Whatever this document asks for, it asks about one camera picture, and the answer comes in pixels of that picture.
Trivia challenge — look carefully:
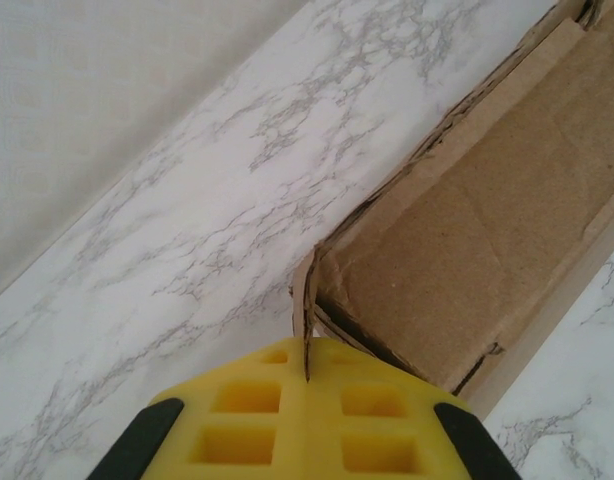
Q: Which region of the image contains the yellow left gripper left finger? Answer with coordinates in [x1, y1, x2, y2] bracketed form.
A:
[89, 337, 308, 480]

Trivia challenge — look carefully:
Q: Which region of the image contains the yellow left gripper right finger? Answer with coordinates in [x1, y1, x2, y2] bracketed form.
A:
[306, 338, 526, 480]

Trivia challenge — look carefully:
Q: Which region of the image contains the brown cardboard paper box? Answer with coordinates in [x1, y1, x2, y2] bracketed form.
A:
[289, 0, 614, 419]

